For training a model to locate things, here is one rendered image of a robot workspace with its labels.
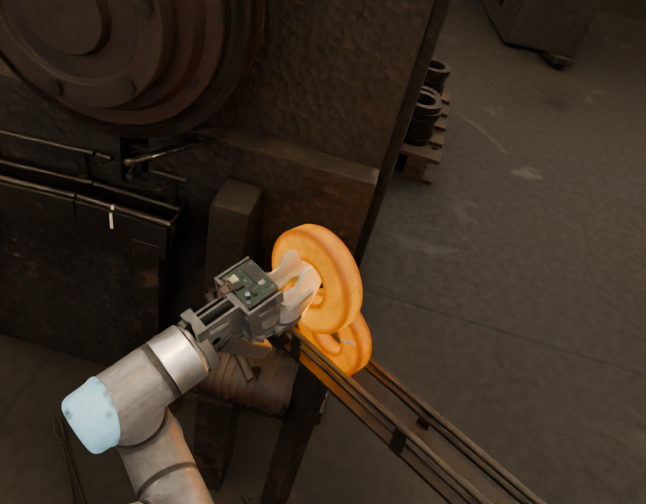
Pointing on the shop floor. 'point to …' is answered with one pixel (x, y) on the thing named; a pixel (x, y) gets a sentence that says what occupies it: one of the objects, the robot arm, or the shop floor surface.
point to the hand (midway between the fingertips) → (317, 269)
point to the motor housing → (216, 384)
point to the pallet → (415, 145)
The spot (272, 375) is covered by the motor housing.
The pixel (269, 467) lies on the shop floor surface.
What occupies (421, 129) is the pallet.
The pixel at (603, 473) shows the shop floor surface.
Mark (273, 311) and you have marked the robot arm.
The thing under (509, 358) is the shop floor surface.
